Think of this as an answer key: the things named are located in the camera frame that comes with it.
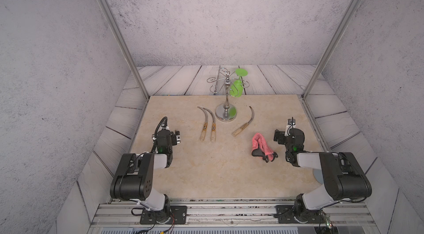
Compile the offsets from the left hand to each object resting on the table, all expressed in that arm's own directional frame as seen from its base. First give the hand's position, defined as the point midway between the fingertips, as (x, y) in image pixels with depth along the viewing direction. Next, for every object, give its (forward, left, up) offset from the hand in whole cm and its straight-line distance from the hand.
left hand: (169, 131), depth 95 cm
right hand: (-1, -67, +1) cm, 67 cm away
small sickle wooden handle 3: (+6, -44, -6) cm, 45 cm away
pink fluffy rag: (-7, -50, -1) cm, 50 cm away
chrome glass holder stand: (+18, -34, -6) cm, 39 cm away
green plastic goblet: (+20, -39, +13) cm, 46 cm away
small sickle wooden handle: (+2, -19, -6) cm, 20 cm away
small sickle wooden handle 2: (+7, -25, -6) cm, 27 cm away
